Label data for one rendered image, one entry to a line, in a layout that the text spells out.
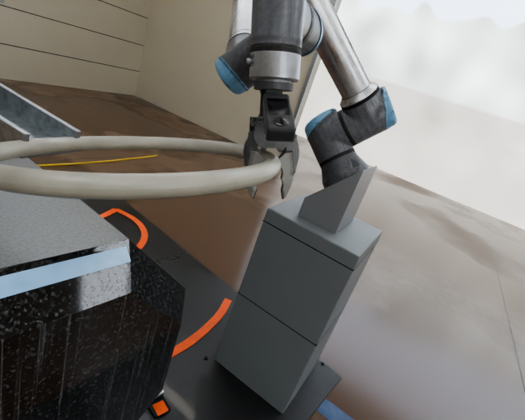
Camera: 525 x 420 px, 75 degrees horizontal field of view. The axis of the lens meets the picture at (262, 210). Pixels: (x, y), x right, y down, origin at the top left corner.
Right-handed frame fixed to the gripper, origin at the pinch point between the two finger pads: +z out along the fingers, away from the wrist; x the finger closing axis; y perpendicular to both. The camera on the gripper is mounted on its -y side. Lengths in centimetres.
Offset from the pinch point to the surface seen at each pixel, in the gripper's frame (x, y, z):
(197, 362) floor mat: 16, 73, 100
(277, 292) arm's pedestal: -16, 59, 56
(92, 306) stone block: 35.1, 3.9, 25.9
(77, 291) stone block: 37.7, 4.0, 22.4
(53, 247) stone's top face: 43.0, 8.3, 14.4
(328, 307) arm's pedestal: -34, 46, 55
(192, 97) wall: 47, 627, -30
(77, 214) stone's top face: 44, 23, 12
